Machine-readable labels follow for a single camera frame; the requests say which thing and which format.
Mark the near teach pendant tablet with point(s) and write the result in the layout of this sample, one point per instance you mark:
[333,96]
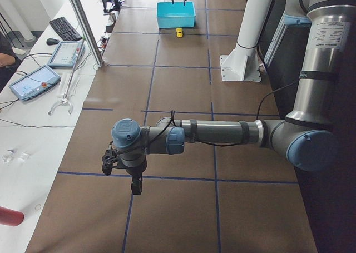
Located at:
[35,83]

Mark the black keyboard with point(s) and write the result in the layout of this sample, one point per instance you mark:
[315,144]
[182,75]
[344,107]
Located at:
[64,29]

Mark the grey reacher grabber tool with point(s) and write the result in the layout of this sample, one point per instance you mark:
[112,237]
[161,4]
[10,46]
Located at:
[64,99]

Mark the red cylinder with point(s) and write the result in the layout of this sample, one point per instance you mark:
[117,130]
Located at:
[10,217]

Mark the yellow beetle toy car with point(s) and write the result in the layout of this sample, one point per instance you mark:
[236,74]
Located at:
[179,33]

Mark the black computer mouse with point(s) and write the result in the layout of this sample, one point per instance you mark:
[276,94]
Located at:
[52,41]

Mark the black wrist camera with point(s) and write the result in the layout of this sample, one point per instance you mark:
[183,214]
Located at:
[109,161]

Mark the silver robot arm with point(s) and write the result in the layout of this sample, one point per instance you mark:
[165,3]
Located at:
[304,137]

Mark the teal plastic bin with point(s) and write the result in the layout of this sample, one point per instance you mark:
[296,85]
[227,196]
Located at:
[176,15]

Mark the far teach pendant tablet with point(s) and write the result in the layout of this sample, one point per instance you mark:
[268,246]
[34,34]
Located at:
[66,54]

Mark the crumpled clear plastic wrap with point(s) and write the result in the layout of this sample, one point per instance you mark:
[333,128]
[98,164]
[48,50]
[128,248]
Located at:
[13,155]

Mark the aluminium frame post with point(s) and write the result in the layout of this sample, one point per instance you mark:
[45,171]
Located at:
[86,29]

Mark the teach pendant tablet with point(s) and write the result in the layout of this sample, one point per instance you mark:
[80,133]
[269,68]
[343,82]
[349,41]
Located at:
[35,83]
[66,54]

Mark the silver metal cup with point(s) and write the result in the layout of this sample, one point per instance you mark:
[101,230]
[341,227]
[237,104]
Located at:
[112,17]

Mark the person in black shirt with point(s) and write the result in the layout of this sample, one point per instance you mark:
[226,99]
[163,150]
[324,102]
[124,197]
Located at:
[9,61]

